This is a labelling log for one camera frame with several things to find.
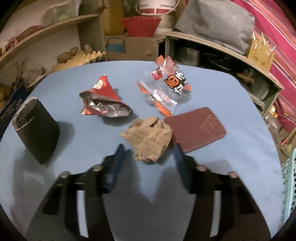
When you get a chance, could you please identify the brown paper ball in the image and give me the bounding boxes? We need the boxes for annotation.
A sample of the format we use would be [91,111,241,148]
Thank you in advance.
[120,117,173,163]

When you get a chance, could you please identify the red foil chip bag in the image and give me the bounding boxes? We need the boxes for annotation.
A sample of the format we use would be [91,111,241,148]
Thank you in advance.
[79,75,133,118]

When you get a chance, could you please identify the silver orange snack wrapper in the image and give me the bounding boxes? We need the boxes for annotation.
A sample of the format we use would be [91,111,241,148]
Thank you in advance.
[138,56,192,117]

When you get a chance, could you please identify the light blue table cloth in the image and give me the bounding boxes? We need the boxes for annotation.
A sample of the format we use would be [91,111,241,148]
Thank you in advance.
[1,61,283,240]

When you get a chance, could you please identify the light blue waste basket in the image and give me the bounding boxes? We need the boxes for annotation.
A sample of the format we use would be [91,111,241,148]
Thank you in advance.
[279,149,296,228]

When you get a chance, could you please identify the low wooden cabinet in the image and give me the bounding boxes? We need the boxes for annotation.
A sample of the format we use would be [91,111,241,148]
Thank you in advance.
[163,31,284,118]

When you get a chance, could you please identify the yellow egg tray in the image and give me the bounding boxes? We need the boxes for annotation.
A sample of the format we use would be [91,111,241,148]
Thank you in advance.
[52,51,106,72]

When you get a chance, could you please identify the cardboard box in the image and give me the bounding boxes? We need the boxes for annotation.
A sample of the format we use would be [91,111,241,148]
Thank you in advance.
[105,35,166,61]

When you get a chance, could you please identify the yellow utensil holder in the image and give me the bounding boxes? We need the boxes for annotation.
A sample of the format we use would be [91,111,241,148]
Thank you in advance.
[247,32,276,72]

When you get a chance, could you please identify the grey felt bag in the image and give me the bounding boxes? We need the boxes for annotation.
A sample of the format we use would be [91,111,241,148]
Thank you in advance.
[175,0,255,55]

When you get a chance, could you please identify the red plastic basket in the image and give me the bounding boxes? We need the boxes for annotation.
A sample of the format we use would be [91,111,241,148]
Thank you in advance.
[121,16,161,37]

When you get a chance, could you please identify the white red plastic bucket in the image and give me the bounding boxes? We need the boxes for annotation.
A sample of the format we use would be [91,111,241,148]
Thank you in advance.
[135,0,180,32]

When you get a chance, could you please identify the wooden corner shelf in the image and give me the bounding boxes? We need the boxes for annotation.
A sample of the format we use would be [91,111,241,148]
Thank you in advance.
[1,1,105,85]

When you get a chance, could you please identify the yellow oil bottle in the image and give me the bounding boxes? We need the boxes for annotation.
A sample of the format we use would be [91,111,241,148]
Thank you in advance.
[102,0,125,36]

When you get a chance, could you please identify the striped pink curtain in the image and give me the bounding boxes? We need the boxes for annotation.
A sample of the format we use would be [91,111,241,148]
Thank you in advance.
[234,0,295,132]

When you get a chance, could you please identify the clear plastic container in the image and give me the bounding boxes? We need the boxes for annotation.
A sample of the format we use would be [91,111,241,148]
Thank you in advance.
[42,1,82,27]

